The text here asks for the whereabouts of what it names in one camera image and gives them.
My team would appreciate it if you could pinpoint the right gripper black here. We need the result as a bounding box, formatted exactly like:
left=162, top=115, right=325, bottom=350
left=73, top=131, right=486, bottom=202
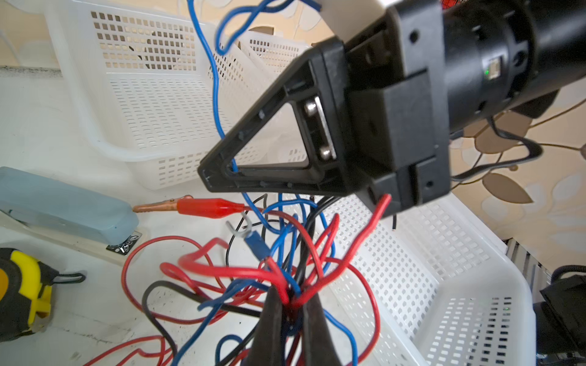
left=198, top=1, right=536, bottom=216

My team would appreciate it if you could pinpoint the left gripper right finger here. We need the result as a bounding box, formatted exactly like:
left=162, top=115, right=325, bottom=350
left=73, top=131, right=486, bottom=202
left=302, top=294, right=342, bottom=366

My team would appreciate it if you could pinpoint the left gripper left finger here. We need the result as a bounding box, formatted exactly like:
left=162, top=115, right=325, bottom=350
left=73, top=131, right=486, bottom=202
left=243, top=287, right=285, bottom=366

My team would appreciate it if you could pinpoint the black cable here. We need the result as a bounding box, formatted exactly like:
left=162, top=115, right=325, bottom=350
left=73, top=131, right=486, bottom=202
left=140, top=194, right=398, bottom=366

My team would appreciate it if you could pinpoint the blue cable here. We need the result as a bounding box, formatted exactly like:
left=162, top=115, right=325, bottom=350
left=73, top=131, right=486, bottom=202
left=170, top=0, right=359, bottom=366

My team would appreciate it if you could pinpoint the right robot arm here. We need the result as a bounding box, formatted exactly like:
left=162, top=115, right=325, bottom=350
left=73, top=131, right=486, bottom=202
left=198, top=1, right=585, bottom=215

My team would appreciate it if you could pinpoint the white basket back right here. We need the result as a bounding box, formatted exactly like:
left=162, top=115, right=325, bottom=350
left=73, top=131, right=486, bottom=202
left=239, top=31, right=310, bottom=79

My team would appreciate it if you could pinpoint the white basket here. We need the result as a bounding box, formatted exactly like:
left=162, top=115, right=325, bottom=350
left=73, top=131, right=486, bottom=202
left=239, top=31, right=310, bottom=79
left=319, top=195, right=536, bottom=365
left=45, top=1, right=275, bottom=190

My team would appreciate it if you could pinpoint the white basket front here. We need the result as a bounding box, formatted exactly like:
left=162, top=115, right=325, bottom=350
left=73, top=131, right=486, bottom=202
left=319, top=195, right=536, bottom=365

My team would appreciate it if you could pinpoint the white basket back left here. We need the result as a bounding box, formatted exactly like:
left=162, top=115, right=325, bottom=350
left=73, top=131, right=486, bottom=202
left=45, top=1, right=275, bottom=190

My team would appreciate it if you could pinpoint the yellow black tape measure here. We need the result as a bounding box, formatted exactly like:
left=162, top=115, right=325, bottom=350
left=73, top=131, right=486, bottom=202
left=1, top=248, right=86, bottom=342

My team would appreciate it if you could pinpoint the grey blue stapler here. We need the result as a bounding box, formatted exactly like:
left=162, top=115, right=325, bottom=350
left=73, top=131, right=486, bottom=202
left=1, top=166, right=143, bottom=265

